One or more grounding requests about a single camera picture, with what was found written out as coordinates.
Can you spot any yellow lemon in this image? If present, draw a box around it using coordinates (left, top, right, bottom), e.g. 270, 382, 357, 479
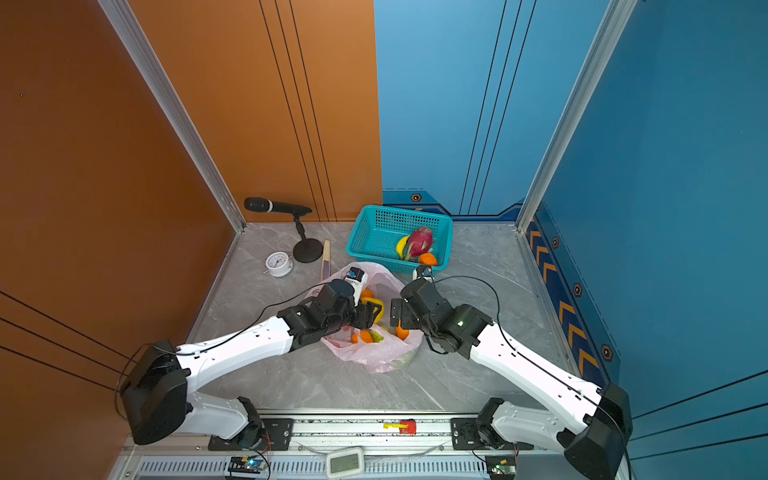
360, 297, 385, 328

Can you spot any small orange tangerine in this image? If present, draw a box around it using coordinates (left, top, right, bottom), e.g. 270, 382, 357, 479
351, 330, 374, 344

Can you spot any orange persimmon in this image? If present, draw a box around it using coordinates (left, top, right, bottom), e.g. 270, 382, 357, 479
395, 326, 410, 341

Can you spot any pink plastic bag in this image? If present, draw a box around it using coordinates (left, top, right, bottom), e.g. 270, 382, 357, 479
321, 262, 424, 373

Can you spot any red dragon fruit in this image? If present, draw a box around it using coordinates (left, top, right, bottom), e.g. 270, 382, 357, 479
403, 227, 434, 261

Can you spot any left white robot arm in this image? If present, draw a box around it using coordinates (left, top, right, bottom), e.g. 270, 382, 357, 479
118, 279, 383, 450

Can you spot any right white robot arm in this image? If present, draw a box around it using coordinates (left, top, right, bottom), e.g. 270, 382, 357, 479
390, 278, 633, 479

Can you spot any green pear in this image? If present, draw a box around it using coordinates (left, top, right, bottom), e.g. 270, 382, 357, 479
368, 329, 384, 344

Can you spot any black microphone on stand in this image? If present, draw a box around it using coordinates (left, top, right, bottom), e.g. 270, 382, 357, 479
243, 196, 325, 264

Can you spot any white round clock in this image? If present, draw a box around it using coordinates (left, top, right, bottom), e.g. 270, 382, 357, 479
265, 251, 294, 278

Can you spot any teal plastic basket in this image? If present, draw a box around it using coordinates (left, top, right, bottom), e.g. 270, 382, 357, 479
346, 205, 454, 274

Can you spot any yellow banana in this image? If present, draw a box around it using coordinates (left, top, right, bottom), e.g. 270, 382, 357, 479
396, 236, 409, 259

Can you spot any right circuit board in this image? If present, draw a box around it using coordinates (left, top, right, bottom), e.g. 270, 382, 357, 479
485, 456, 518, 480

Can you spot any white digital timer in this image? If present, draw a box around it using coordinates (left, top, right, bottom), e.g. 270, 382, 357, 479
325, 447, 365, 479

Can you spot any left green circuit board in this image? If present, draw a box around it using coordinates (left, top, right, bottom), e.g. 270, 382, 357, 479
226, 456, 270, 479

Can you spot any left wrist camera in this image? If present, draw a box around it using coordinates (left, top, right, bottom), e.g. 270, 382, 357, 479
344, 267, 368, 304

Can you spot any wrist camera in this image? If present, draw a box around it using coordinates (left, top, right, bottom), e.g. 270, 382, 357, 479
344, 267, 368, 304
412, 264, 434, 283

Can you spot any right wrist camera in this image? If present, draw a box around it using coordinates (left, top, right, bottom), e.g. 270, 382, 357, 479
412, 264, 434, 283

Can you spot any red yellow emergency switch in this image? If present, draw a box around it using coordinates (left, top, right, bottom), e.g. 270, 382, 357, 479
383, 420, 417, 436

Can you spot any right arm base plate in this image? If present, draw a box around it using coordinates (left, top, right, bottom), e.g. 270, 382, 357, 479
450, 417, 534, 452

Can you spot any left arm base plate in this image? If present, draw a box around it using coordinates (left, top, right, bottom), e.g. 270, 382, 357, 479
208, 418, 294, 452

